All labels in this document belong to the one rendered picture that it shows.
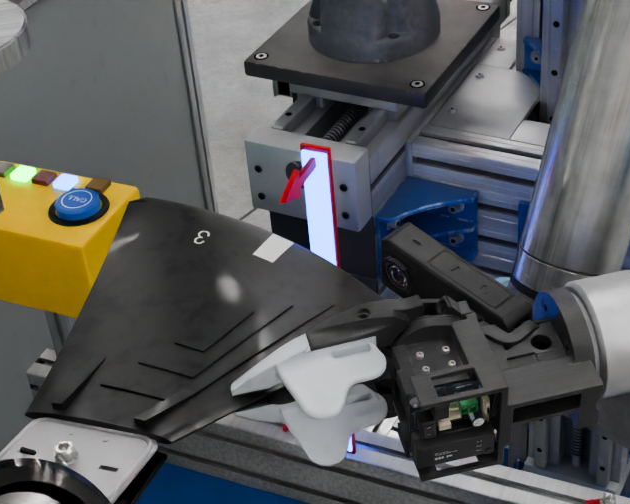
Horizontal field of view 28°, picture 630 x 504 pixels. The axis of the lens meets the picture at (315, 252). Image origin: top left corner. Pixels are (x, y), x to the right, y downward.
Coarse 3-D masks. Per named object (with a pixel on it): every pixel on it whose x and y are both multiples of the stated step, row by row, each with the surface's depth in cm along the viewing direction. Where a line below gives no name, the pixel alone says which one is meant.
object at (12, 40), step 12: (0, 0) 57; (0, 12) 56; (12, 12) 56; (24, 12) 56; (0, 24) 55; (12, 24) 55; (24, 24) 55; (0, 36) 54; (12, 36) 54; (24, 36) 55; (0, 48) 54; (12, 48) 54; (24, 48) 55; (0, 60) 54; (12, 60) 54; (0, 72) 54
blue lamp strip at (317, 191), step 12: (312, 156) 96; (324, 156) 96; (324, 168) 96; (312, 180) 98; (324, 180) 97; (312, 192) 98; (324, 192) 98; (312, 204) 99; (324, 204) 99; (312, 216) 100; (324, 216) 99; (312, 228) 101; (324, 228) 100; (312, 240) 101; (324, 240) 101; (324, 252) 102
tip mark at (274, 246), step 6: (270, 240) 90; (276, 240) 90; (282, 240) 90; (288, 240) 90; (264, 246) 89; (270, 246) 89; (276, 246) 89; (282, 246) 90; (288, 246) 90; (258, 252) 88; (264, 252) 89; (270, 252) 89; (276, 252) 89; (282, 252) 89; (264, 258) 88; (270, 258) 88; (276, 258) 88
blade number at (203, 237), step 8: (192, 232) 89; (200, 232) 90; (208, 232) 90; (216, 232) 90; (184, 240) 89; (192, 240) 89; (200, 240) 89; (208, 240) 89; (200, 248) 88; (208, 248) 88
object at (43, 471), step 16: (0, 464) 62; (16, 464) 62; (32, 464) 63; (48, 464) 63; (0, 480) 61; (16, 480) 62; (32, 480) 62; (48, 480) 63; (64, 480) 64; (80, 480) 64; (0, 496) 62; (16, 496) 62; (32, 496) 63; (48, 496) 64; (64, 496) 64; (80, 496) 64; (96, 496) 64
